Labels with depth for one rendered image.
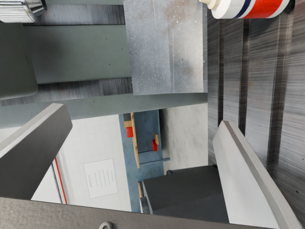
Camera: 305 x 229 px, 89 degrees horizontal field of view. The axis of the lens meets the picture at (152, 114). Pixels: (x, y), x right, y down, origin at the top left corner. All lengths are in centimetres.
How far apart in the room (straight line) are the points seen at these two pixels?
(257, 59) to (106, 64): 47
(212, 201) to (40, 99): 59
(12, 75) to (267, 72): 49
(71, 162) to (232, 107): 497
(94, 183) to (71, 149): 125
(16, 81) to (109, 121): 417
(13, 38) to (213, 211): 56
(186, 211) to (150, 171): 501
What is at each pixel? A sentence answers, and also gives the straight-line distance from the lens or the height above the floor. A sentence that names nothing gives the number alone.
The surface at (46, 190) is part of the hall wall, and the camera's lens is 575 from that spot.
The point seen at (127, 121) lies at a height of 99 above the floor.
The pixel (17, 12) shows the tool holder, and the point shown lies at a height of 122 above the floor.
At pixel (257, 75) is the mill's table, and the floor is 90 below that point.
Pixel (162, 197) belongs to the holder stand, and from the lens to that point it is 33.
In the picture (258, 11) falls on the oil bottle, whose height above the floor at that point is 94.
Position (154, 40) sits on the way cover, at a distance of 59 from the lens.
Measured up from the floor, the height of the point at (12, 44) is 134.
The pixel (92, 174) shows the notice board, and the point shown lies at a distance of 524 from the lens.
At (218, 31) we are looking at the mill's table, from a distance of 39.
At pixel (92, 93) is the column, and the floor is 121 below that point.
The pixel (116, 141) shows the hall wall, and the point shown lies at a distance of 476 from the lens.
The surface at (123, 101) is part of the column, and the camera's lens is 61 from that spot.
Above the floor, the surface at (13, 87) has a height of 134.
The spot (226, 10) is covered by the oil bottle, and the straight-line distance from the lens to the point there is 23.
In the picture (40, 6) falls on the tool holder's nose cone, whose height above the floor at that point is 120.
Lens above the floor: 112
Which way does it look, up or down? 11 degrees down
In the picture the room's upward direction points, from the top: 98 degrees counter-clockwise
